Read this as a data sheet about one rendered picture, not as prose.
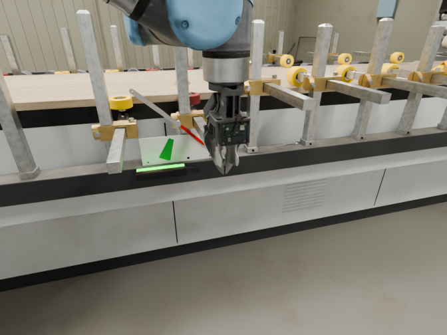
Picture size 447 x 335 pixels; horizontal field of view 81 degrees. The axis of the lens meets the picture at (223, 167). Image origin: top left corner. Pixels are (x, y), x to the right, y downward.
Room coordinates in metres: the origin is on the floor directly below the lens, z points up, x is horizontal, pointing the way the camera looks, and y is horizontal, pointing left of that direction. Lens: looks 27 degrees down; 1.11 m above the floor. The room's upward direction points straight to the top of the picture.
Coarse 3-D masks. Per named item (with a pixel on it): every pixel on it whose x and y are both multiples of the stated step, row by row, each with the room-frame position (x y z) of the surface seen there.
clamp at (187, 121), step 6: (174, 114) 0.87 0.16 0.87; (180, 114) 0.86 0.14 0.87; (186, 114) 0.86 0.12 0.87; (192, 114) 0.87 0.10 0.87; (198, 114) 0.87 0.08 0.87; (180, 120) 0.86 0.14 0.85; (186, 120) 0.86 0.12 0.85; (192, 120) 0.87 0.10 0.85; (186, 126) 0.86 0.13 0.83; (192, 126) 0.87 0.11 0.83
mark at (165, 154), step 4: (168, 140) 0.84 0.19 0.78; (172, 140) 0.85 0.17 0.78; (168, 144) 0.84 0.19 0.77; (172, 144) 0.85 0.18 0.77; (164, 148) 0.84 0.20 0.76; (168, 148) 0.84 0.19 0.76; (164, 152) 0.84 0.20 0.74; (168, 152) 0.84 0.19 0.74; (160, 156) 0.83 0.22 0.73; (164, 156) 0.84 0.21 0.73; (168, 156) 0.84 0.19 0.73
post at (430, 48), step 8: (440, 24) 1.14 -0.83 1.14; (432, 32) 1.15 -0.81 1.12; (440, 32) 1.14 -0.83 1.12; (432, 40) 1.14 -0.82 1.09; (440, 40) 1.14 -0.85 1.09; (424, 48) 1.16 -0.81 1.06; (432, 48) 1.13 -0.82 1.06; (424, 56) 1.15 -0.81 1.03; (432, 56) 1.14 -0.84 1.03; (424, 64) 1.14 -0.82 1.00; (432, 64) 1.14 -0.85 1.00; (408, 96) 1.16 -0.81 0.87; (416, 96) 1.13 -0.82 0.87; (408, 104) 1.15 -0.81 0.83; (416, 104) 1.14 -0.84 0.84; (408, 112) 1.14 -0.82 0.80; (400, 120) 1.16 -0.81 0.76; (408, 120) 1.13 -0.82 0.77; (400, 128) 1.15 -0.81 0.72; (408, 128) 1.14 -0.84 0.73
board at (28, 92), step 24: (120, 72) 1.67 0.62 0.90; (144, 72) 1.67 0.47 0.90; (168, 72) 1.67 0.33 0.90; (192, 72) 1.67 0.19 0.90; (264, 72) 1.67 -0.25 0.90; (24, 96) 1.00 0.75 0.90; (48, 96) 1.00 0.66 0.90; (72, 96) 1.00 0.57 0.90; (144, 96) 1.01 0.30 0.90; (168, 96) 1.04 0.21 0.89
